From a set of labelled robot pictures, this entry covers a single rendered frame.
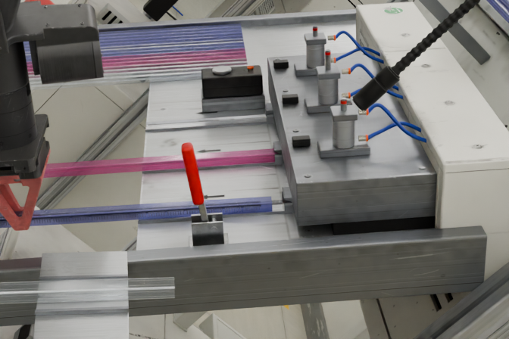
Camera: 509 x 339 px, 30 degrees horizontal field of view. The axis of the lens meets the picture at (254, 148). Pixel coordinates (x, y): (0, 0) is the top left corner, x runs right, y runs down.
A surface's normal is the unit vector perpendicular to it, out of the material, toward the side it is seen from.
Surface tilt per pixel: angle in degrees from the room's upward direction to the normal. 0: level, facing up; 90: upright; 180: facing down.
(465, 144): 48
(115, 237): 90
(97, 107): 90
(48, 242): 0
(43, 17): 43
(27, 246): 0
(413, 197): 90
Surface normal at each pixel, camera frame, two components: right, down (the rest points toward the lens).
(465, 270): 0.07, 0.44
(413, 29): -0.04, -0.90
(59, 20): 0.11, -0.72
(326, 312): -0.70, -0.62
